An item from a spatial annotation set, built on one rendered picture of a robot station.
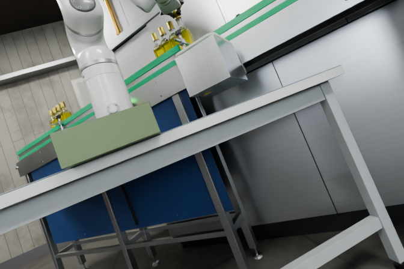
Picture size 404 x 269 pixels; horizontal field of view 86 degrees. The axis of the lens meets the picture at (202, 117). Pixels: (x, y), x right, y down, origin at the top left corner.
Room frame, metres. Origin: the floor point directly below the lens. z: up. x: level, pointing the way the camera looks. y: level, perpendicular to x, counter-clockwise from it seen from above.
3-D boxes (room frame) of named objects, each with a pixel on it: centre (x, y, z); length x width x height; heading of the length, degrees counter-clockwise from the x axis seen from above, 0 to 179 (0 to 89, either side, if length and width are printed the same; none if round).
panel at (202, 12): (1.15, -0.30, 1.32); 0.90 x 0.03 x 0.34; 63
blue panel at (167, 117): (1.44, 0.69, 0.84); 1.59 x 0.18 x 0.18; 63
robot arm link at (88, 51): (0.73, 0.27, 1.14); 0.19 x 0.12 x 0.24; 29
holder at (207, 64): (0.86, -0.12, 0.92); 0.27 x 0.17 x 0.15; 153
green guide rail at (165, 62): (1.38, 0.76, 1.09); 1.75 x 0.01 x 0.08; 63
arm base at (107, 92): (0.70, 0.26, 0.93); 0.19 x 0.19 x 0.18
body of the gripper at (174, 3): (0.99, -0.05, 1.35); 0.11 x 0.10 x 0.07; 168
